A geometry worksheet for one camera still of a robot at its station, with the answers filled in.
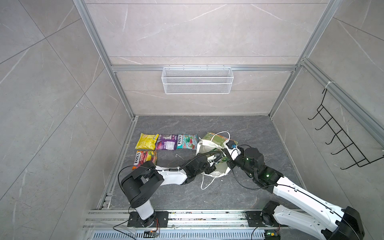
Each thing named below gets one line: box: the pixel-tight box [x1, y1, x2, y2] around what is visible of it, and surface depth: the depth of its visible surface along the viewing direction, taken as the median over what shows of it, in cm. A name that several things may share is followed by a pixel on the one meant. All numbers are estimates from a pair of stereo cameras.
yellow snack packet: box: [135, 133, 160, 150], surface depth 101 cm
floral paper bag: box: [196, 137, 231, 178], surface depth 77 cm
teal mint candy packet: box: [176, 134, 198, 150], surface depth 103 cm
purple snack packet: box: [155, 134, 178, 151], surface depth 103 cm
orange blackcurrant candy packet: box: [132, 150, 157, 170], surface depth 95 cm
